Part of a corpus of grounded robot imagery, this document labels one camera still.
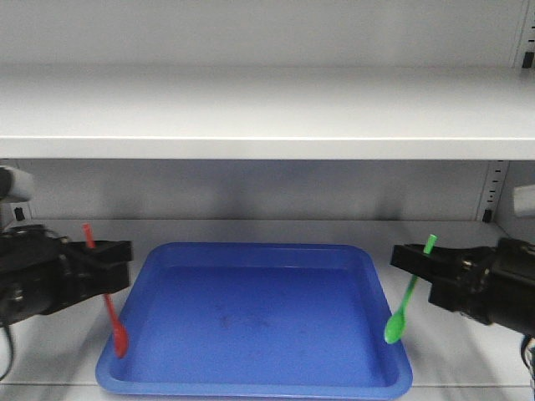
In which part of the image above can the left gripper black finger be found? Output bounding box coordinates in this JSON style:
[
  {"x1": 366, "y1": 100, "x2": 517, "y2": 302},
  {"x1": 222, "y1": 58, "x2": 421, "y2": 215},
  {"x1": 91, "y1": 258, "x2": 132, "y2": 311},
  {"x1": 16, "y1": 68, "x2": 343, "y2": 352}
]
[{"x1": 62, "y1": 240, "x2": 133, "y2": 307}]

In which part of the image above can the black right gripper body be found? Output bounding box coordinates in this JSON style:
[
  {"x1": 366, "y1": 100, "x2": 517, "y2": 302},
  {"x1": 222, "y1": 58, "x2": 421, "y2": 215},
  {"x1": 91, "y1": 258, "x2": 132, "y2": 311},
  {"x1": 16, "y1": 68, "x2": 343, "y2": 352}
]
[{"x1": 459, "y1": 238, "x2": 534, "y2": 337}]

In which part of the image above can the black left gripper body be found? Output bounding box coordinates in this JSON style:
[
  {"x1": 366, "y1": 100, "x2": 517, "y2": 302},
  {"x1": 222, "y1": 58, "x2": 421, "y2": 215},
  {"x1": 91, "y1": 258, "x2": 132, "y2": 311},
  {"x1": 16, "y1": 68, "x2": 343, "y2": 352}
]
[{"x1": 1, "y1": 225, "x2": 71, "y2": 326}]

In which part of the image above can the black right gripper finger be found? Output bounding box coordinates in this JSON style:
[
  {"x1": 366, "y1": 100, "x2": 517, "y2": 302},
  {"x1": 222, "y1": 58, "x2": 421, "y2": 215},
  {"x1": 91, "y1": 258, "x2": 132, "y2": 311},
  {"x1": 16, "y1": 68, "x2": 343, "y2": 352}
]
[{"x1": 390, "y1": 244, "x2": 495, "y2": 312}]

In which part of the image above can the red plastic spoon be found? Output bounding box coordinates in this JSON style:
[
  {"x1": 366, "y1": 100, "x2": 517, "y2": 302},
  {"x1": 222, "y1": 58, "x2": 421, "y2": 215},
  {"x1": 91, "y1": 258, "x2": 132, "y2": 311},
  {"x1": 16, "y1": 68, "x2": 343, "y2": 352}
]
[{"x1": 82, "y1": 223, "x2": 129, "y2": 358}]

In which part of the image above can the green plastic spoon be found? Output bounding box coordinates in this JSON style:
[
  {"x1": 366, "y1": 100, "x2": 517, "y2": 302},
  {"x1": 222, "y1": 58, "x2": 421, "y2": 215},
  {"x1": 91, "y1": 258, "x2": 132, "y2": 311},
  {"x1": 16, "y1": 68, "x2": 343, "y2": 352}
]
[{"x1": 384, "y1": 233, "x2": 439, "y2": 345}]

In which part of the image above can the white cabinet shelf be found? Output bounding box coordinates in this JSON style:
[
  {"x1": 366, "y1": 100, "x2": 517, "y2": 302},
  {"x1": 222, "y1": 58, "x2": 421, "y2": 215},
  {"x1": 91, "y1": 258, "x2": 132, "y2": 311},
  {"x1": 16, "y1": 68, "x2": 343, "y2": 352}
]
[{"x1": 1, "y1": 65, "x2": 534, "y2": 160}]

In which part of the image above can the black shelf clip left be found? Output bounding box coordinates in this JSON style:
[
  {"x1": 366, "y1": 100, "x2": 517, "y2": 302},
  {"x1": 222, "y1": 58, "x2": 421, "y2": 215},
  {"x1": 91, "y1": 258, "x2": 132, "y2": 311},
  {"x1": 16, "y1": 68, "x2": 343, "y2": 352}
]
[{"x1": 13, "y1": 206, "x2": 25, "y2": 221}]

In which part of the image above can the black shelf clip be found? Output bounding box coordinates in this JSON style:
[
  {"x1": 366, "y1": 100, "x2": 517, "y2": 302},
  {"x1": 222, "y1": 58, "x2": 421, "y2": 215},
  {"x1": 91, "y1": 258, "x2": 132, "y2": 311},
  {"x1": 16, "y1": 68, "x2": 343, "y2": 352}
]
[
  {"x1": 522, "y1": 51, "x2": 535, "y2": 69},
  {"x1": 481, "y1": 209, "x2": 492, "y2": 223},
  {"x1": 13, "y1": 206, "x2": 25, "y2": 221}
]

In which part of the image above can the blue plastic tray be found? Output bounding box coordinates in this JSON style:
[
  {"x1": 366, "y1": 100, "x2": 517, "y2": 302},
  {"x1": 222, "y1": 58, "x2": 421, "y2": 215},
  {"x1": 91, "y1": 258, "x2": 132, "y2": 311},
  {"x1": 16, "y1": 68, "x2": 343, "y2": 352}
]
[{"x1": 95, "y1": 242, "x2": 413, "y2": 400}]

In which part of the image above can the black shelf clip upper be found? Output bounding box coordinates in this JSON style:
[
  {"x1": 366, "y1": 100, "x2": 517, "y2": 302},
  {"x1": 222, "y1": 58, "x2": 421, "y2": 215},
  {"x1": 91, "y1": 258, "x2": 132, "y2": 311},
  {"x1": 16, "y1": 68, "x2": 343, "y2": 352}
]
[{"x1": 522, "y1": 51, "x2": 535, "y2": 69}]

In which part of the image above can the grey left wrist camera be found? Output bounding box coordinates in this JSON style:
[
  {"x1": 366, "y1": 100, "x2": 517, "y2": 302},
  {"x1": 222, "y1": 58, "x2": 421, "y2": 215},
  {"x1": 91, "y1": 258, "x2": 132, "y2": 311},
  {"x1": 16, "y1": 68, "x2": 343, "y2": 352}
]
[{"x1": 1, "y1": 165, "x2": 34, "y2": 202}]

